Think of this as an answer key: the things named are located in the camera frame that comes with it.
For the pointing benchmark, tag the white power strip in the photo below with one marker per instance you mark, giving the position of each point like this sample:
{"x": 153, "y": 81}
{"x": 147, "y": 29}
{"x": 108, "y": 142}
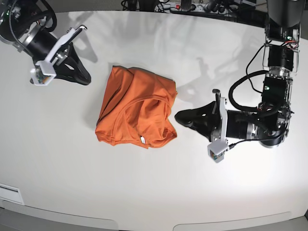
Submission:
{"x": 197, "y": 6}

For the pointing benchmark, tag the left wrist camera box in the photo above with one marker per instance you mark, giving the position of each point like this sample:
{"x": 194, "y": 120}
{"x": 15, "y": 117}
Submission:
{"x": 217, "y": 149}

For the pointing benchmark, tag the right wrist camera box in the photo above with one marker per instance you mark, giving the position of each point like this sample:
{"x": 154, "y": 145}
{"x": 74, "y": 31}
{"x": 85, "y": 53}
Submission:
{"x": 42, "y": 73}

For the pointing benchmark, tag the black electronics box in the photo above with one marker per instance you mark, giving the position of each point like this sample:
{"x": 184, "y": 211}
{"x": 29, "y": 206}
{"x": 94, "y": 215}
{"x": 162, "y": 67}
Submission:
{"x": 252, "y": 17}

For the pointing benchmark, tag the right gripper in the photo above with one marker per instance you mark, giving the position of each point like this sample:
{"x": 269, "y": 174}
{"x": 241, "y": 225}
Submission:
{"x": 59, "y": 54}

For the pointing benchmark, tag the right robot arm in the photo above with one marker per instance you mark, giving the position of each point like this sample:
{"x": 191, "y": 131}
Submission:
{"x": 29, "y": 28}

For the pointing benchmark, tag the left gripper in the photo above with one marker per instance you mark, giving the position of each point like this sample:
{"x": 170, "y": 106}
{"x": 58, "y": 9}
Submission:
{"x": 207, "y": 121}

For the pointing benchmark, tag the white neck label tag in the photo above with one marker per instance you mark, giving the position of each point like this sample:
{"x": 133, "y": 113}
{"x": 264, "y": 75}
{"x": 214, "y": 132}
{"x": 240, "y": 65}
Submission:
{"x": 143, "y": 140}

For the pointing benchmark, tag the white paper label sheet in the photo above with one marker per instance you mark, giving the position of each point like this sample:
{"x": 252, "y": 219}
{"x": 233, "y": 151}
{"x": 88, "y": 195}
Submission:
{"x": 11, "y": 194}

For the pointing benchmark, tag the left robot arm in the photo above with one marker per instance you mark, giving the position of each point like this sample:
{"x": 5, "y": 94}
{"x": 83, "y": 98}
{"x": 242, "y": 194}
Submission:
{"x": 268, "y": 122}

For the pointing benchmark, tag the orange T-shirt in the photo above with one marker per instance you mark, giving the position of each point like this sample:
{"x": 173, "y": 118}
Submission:
{"x": 136, "y": 103}

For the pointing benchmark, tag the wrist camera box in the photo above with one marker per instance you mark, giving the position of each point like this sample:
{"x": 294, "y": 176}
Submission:
{"x": 217, "y": 149}
{"x": 42, "y": 73}

